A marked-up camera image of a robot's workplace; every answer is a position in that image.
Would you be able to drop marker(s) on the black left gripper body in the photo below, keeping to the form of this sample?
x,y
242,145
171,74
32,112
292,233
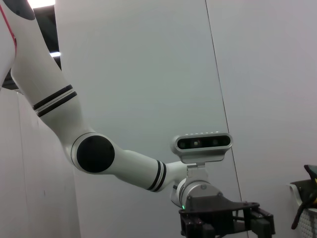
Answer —
x,y
218,205

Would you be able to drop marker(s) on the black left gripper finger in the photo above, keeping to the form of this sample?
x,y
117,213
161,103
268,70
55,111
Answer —
x,y
262,220
193,225

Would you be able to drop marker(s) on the yellow towel with black border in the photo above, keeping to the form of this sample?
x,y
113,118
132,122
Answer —
x,y
312,173

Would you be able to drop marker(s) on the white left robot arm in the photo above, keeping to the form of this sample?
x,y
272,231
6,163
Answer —
x,y
49,74

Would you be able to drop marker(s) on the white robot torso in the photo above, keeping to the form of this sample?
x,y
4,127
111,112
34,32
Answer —
x,y
5,37

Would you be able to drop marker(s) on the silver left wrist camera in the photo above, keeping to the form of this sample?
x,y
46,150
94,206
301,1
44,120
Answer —
x,y
201,143

